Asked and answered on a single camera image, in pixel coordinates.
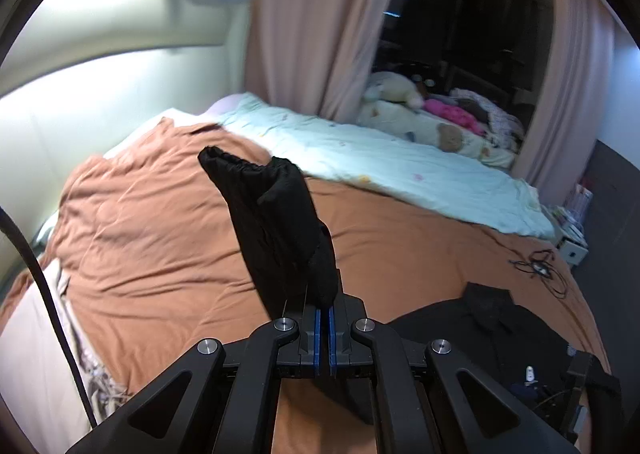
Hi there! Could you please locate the pink right curtain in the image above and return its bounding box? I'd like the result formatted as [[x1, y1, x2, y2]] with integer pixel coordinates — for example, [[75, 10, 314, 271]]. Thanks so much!
[[512, 0, 616, 205]]

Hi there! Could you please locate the folded beige blanket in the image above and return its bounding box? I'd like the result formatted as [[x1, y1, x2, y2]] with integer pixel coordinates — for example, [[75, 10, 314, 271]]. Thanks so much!
[[1, 260, 127, 453]]

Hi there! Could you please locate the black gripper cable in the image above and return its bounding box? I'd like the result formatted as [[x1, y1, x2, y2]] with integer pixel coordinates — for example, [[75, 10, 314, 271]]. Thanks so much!
[[0, 205, 99, 430]]

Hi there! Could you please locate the bear-print cushion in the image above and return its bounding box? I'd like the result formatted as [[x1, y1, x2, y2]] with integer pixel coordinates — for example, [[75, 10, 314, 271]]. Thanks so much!
[[357, 101, 515, 170]]

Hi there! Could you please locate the black cable bundle on bed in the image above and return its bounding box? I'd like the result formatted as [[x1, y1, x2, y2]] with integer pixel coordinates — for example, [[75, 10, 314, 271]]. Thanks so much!
[[508, 248, 572, 300]]

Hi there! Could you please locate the light green quilt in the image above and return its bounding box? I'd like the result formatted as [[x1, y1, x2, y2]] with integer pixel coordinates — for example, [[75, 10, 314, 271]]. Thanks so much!
[[202, 93, 553, 238]]

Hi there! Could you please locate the plush toy on window seat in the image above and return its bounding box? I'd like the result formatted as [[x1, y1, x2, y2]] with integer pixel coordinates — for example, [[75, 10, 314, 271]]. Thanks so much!
[[363, 72, 424, 110]]

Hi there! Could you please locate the pink clothes pile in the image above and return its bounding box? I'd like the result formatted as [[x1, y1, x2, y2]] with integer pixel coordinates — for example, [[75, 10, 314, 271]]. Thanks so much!
[[423, 99, 485, 136]]

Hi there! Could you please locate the orange-brown bed sheet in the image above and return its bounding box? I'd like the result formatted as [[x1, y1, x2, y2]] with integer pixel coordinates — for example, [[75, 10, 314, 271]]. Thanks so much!
[[0, 116, 612, 454]]

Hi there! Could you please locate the black long-sleeve shirt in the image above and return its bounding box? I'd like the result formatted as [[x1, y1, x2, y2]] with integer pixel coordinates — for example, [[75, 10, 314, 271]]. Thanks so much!
[[196, 145, 626, 427]]

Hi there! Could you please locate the pink curtain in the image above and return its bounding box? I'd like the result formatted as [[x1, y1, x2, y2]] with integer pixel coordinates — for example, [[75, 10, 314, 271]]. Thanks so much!
[[245, 0, 390, 122], [512, 0, 616, 205]]

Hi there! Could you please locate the white right nightstand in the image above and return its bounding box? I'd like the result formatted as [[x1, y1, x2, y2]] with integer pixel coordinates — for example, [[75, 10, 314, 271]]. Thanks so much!
[[542, 206, 589, 269]]

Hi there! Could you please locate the pink left curtain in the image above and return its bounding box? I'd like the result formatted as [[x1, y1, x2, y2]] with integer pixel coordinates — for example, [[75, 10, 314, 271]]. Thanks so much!
[[245, 0, 390, 122]]

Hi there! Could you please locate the cream padded headboard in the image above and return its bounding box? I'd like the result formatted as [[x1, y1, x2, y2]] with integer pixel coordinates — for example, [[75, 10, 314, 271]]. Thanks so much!
[[0, 0, 252, 285]]

